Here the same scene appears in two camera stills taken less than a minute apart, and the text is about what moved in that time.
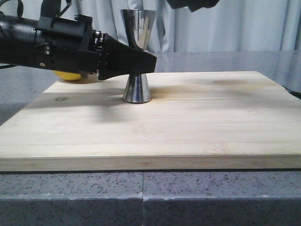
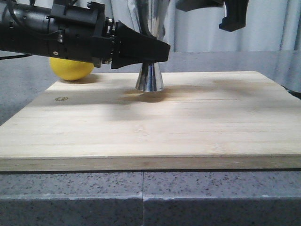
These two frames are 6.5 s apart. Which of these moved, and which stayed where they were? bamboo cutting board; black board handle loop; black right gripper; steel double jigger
Moved: black right gripper; steel double jigger
Stayed: black board handle loop; bamboo cutting board
